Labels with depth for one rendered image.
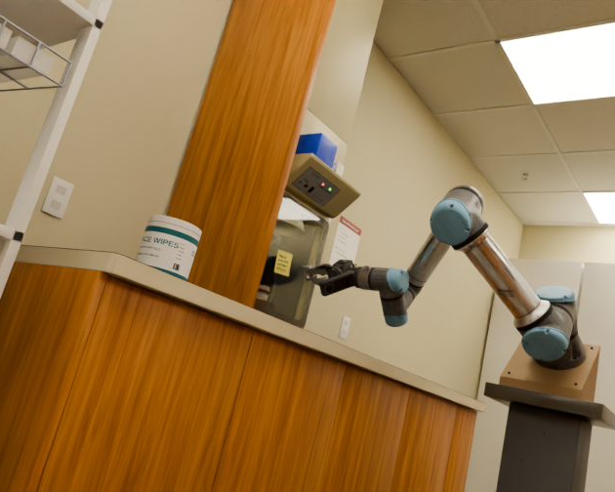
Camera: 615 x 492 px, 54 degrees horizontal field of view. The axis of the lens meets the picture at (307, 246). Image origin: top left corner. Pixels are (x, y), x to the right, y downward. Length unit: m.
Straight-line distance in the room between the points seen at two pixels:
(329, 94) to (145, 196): 0.75
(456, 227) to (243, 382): 0.69
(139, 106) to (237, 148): 0.37
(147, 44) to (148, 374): 1.27
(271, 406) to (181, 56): 1.31
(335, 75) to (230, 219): 0.70
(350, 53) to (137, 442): 1.62
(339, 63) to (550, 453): 1.47
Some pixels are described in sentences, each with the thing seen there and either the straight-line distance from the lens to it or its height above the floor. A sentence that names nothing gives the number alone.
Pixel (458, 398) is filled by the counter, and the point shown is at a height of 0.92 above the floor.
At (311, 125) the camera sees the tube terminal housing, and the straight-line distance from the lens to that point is 2.14.
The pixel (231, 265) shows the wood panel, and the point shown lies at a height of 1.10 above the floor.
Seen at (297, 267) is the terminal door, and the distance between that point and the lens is 2.05.
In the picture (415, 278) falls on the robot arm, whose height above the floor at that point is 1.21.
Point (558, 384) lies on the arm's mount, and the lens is 1.92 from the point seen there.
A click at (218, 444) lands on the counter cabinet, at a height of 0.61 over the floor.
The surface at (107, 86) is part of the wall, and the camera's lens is 2.11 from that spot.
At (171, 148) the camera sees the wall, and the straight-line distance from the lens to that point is 2.24.
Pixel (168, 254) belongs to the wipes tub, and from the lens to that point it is 1.42.
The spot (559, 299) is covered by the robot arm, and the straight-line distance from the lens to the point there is 1.88.
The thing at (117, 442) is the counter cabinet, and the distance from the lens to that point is 1.32.
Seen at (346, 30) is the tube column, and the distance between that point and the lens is 2.38.
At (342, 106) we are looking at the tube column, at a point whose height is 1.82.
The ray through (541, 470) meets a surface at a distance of 1.92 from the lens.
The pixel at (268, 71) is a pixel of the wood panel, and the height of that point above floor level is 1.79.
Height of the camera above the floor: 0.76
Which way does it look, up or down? 14 degrees up
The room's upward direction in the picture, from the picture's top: 14 degrees clockwise
